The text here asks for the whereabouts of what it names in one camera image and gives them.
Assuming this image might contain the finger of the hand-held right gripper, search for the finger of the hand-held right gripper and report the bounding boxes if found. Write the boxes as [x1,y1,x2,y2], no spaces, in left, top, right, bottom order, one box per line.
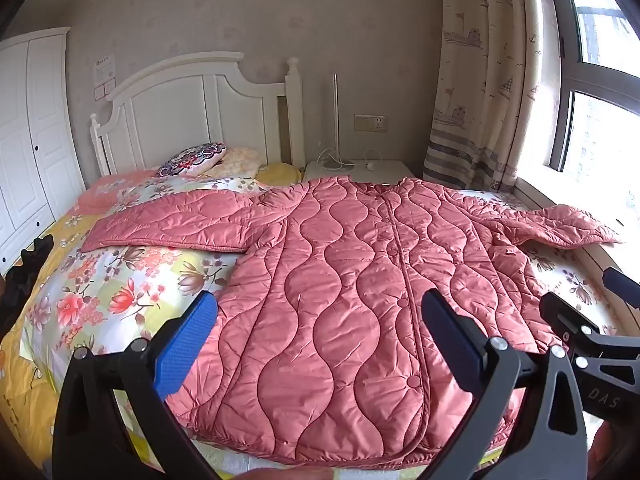
[539,291,613,361]
[602,267,640,302]

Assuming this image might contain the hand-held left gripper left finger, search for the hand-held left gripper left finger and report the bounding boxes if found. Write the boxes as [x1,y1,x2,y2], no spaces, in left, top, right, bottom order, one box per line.
[52,290,221,480]

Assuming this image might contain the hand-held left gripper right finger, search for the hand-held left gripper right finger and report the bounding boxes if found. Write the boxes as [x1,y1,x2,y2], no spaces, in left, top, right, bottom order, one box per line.
[421,289,588,480]

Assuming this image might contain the pink quilted jacket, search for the pink quilted jacket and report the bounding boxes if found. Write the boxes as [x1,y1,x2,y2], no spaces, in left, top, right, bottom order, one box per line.
[81,176,624,472]

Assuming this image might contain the windowsill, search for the windowsill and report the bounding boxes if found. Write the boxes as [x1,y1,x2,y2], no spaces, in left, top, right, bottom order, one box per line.
[514,175,640,283]

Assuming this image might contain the floral bedspread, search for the floral bedspread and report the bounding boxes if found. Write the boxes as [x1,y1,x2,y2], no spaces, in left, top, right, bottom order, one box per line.
[0,169,623,480]

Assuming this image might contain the black cloth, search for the black cloth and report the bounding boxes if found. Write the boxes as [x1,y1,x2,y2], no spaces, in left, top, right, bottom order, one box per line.
[0,234,55,328]

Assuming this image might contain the purple patterned pillow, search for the purple patterned pillow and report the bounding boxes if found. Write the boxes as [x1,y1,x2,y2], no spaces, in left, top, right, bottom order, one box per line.
[156,141,227,178]

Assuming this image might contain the cream pillow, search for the cream pillow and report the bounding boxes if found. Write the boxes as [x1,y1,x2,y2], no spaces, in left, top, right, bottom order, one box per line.
[202,146,262,180]

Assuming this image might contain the yellow pillow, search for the yellow pillow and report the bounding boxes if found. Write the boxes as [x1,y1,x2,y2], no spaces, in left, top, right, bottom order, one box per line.
[255,162,304,187]

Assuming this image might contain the white nightstand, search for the white nightstand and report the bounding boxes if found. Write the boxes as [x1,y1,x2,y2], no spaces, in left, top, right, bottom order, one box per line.
[302,160,417,187]

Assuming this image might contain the window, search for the window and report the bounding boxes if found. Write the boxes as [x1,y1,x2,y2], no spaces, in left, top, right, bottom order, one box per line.
[542,0,640,188]

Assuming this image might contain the white bed headboard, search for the white bed headboard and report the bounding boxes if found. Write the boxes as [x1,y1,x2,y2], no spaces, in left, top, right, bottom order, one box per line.
[89,51,305,177]

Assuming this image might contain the printed cream curtain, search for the printed cream curtain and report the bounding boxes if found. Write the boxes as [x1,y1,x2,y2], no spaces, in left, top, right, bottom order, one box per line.
[422,0,545,192]

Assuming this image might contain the white pole lamp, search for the white pole lamp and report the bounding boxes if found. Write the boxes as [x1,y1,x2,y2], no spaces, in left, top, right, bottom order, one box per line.
[319,74,354,167]

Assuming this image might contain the white wardrobe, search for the white wardrobe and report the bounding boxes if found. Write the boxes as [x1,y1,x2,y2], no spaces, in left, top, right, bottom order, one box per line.
[0,26,86,267]

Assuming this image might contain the beige wall socket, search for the beige wall socket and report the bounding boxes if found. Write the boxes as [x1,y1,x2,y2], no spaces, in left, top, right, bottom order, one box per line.
[354,114,389,134]

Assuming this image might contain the wall paper notes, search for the wall paper notes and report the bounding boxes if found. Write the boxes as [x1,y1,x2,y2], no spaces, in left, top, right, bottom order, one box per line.
[93,54,117,101]

